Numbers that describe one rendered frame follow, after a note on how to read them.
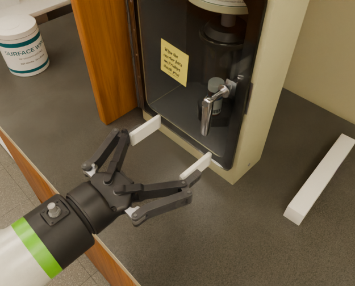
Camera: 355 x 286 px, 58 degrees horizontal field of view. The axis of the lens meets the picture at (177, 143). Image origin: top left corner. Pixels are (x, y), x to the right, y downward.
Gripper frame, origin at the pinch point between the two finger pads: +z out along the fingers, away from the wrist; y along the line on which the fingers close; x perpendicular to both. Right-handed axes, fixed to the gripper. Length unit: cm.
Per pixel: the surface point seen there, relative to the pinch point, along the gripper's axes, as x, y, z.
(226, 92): -5.5, -1.1, 11.2
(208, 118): -2.2, -1.1, 6.7
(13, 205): 117, 101, -26
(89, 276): 116, 38, -18
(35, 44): 13, 66, 5
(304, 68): 14, 2, 56
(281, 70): -7.7, -5.5, 21.0
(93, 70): 3.1, 31.4, 3.7
